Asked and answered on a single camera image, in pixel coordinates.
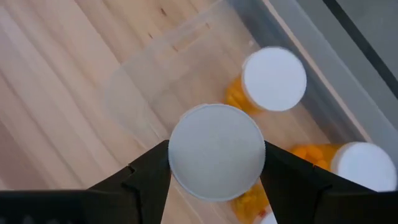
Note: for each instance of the orange pill bottle white cap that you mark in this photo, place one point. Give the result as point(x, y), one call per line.
point(216, 152)
point(363, 166)
point(273, 79)

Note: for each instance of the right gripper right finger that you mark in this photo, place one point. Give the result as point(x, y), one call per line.
point(289, 180)

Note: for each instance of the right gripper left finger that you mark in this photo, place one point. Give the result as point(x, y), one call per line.
point(152, 174)

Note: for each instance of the clear plastic bin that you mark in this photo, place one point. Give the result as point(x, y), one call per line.
point(186, 62)

